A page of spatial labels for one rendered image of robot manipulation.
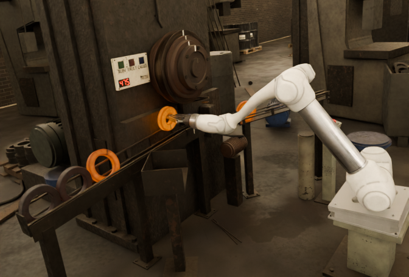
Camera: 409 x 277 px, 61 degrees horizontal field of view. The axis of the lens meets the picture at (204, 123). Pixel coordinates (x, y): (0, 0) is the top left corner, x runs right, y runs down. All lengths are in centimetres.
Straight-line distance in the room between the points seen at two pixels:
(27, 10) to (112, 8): 429
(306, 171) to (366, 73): 204
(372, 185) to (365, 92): 293
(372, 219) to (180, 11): 171
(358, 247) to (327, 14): 317
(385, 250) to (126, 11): 189
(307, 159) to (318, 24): 239
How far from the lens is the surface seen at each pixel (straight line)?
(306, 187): 282
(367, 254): 214
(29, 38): 619
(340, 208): 196
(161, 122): 217
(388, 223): 192
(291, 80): 156
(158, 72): 215
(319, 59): 475
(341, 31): 460
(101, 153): 197
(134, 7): 221
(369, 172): 171
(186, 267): 225
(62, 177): 181
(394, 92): 381
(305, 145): 267
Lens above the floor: 143
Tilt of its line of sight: 17 degrees down
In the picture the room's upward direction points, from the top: 5 degrees counter-clockwise
